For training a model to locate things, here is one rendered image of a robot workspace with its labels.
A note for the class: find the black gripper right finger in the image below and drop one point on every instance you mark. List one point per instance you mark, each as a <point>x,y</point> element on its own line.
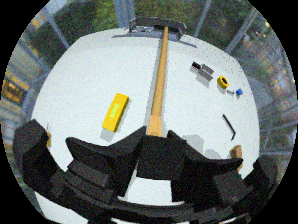
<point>197,169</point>

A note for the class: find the yellow ring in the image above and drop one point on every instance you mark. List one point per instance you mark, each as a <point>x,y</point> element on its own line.
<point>223,82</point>

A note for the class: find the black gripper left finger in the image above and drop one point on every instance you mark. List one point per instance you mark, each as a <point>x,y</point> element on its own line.
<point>118,159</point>

